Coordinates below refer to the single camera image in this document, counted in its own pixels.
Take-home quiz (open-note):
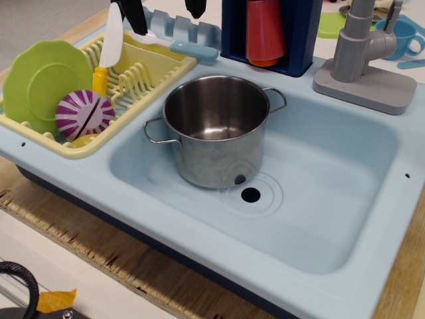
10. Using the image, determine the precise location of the yellow tape piece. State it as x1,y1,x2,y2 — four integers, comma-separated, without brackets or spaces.
37,288,77,314

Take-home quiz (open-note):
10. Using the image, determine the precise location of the white knife yellow handle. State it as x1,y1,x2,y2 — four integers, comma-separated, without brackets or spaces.
92,2,124,96

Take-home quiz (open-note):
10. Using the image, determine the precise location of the green plastic plate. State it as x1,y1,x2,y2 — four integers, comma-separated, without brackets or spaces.
3,41,92,136

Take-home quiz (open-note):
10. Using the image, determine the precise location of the yellow dish rack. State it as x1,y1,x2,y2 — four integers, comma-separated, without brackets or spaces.
1,31,197,159

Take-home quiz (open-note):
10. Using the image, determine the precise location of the blue utensil handle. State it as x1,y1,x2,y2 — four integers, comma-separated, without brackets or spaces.
397,58,425,70

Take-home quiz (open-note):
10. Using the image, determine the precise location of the white spoon blue handle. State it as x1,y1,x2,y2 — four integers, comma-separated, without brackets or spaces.
131,30,218,61

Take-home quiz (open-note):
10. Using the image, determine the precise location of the black cable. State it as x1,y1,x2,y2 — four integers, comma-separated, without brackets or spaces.
0,261,41,319

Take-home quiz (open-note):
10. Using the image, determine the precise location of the yellow toy piece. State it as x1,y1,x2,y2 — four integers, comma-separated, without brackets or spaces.
71,134,98,148

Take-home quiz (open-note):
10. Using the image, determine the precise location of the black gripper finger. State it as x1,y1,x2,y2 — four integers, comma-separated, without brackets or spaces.
118,0,148,35
185,0,207,18

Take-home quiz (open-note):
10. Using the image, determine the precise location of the red plastic cup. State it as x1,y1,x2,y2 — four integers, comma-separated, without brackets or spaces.
245,0,286,60

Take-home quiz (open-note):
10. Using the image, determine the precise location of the grey toy faucet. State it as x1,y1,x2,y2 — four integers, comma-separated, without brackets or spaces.
313,0,417,115

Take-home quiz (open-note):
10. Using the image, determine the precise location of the orange plastic cup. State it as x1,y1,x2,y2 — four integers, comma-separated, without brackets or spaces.
248,58,280,67

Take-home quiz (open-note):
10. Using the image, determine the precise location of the light blue toy sink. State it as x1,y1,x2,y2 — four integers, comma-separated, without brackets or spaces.
1,58,424,318

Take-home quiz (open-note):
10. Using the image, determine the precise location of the dark blue cup holder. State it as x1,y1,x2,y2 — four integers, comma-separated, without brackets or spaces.
221,0,323,77

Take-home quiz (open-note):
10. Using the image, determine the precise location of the blue plastic mug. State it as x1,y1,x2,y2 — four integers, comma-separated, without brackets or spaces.
379,20,424,60

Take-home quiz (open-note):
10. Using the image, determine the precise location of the stainless steel pot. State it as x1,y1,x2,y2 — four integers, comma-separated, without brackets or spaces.
160,75,288,189

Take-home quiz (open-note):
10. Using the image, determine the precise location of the green plastic board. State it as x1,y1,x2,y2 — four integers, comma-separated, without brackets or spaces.
317,13,346,39

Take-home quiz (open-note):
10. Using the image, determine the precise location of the purple white toy onion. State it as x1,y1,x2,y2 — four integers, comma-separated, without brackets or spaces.
55,90,116,142

